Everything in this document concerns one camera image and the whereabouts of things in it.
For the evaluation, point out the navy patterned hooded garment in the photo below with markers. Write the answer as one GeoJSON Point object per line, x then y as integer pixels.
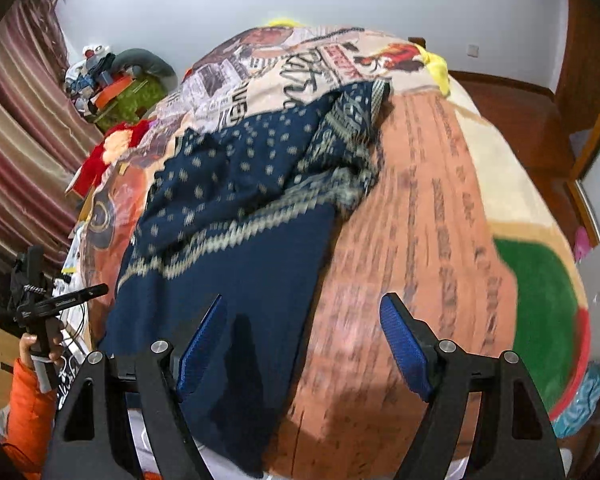
{"type": "Point", "coordinates": [245, 214]}

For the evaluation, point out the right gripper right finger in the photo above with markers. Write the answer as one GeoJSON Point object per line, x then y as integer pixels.
{"type": "Point", "coordinates": [412, 345]}

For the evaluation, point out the yellow plush pillow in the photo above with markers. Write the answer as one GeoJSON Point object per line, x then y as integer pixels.
{"type": "Point", "coordinates": [435, 64]}

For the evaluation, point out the red plush toy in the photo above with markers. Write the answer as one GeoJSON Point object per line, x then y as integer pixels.
{"type": "Point", "coordinates": [117, 141]}

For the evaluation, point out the orange jacket sleeve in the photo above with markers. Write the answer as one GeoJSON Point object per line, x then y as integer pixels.
{"type": "Point", "coordinates": [30, 422]}

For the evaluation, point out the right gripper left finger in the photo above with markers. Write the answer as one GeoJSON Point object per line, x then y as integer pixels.
{"type": "Point", "coordinates": [195, 342]}

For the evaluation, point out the green bag clutter pile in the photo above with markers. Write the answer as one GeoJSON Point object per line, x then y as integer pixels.
{"type": "Point", "coordinates": [109, 88]}

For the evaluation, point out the striped red curtain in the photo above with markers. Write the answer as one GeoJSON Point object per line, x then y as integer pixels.
{"type": "Point", "coordinates": [43, 138]}

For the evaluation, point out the left hand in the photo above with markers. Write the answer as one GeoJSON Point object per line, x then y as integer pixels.
{"type": "Point", "coordinates": [28, 341]}

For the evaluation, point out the printed beige orange bedspread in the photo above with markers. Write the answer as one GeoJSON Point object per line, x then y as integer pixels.
{"type": "Point", "coordinates": [453, 225]}

